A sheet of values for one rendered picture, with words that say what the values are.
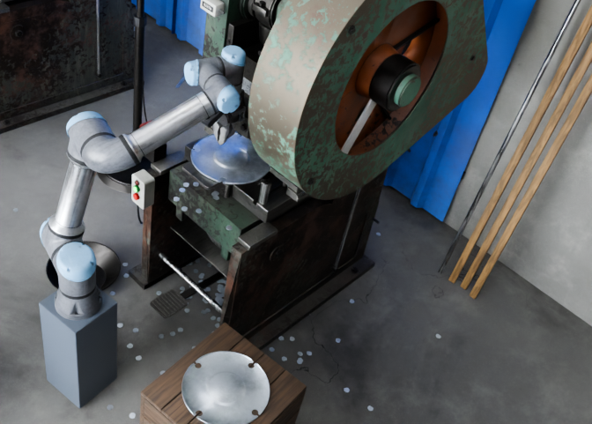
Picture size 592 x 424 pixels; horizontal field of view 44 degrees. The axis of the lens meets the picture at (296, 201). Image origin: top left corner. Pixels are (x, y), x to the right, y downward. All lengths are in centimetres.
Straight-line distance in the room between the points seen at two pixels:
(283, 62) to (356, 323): 161
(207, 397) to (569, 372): 167
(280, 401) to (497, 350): 121
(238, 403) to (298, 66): 115
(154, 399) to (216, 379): 21
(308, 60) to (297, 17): 12
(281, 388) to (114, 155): 96
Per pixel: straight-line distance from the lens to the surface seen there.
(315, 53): 180
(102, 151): 213
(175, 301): 292
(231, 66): 228
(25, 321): 309
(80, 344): 254
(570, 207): 341
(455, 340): 329
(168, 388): 246
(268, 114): 192
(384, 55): 211
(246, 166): 257
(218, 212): 259
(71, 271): 235
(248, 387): 248
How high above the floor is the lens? 241
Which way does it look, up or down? 41 degrees down
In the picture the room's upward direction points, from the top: 13 degrees clockwise
